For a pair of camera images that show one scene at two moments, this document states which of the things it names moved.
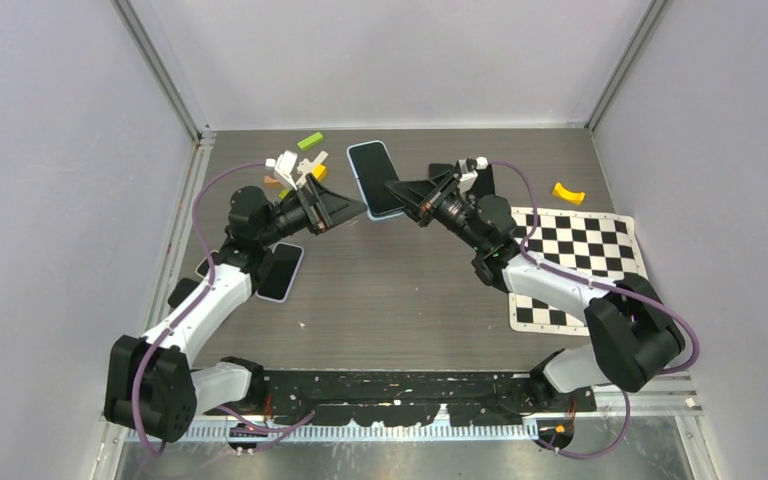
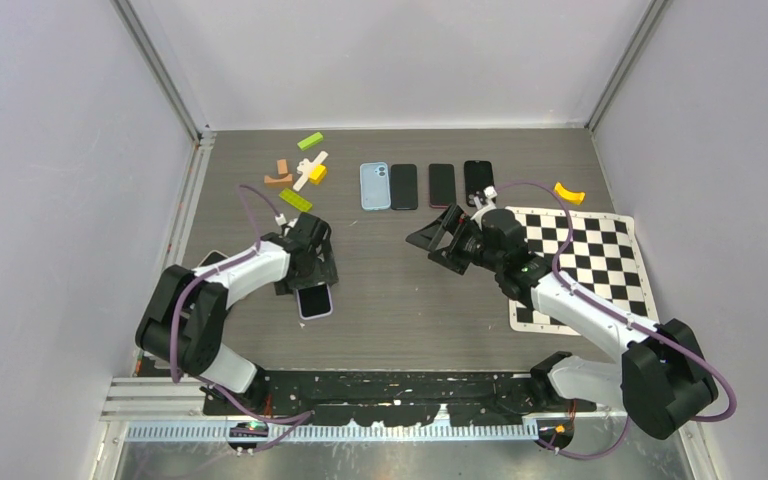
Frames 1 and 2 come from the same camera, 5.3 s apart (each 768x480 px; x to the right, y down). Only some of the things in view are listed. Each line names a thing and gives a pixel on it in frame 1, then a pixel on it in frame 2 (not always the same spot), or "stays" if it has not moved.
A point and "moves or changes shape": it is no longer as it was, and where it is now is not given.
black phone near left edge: (204, 266) stays
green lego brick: (310, 140) stays
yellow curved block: (568, 195) stays
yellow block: (319, 171) stays
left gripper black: (333, 208) → (322, 272)
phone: (374, 167) moves or changes shape
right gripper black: (426, 197) → (458, 223)
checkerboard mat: (599, 245) stays
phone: (280, 272) moves or changes shape
